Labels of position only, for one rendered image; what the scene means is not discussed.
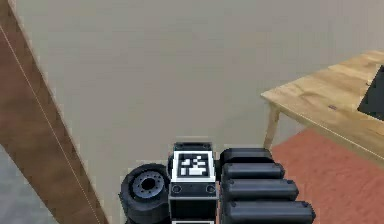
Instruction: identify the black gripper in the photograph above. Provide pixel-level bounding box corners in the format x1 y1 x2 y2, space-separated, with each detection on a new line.
119 163 172 224

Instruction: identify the brown wooden door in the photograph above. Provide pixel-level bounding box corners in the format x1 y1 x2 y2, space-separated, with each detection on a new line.
0 0 110 224

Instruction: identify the light wooden table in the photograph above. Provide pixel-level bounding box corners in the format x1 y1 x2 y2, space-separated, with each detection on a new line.
260 49 384 168

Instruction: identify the black flat object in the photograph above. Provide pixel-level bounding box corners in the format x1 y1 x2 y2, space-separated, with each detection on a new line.
357 65 384 122

